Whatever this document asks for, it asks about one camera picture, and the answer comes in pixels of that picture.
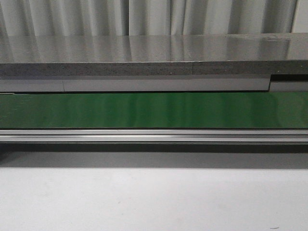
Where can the green conveyor belt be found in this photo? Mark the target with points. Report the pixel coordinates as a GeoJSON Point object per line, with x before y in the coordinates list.
{"type": "Point", "coordinates": [155, 110]}

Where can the grey pleated curtain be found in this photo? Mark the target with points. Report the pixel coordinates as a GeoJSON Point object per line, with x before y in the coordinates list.
{"type": "Point", "coordinates": [151, 17]}

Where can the grey rear conveyor rail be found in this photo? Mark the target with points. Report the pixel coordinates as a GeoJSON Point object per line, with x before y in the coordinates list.
{"type": "Point", "coordinates": [216, 82]}

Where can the aluminium front conveyor rail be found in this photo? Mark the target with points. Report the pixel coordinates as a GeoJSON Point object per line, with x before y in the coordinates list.
{"type": "Point", "coordinates": [154, 135]}

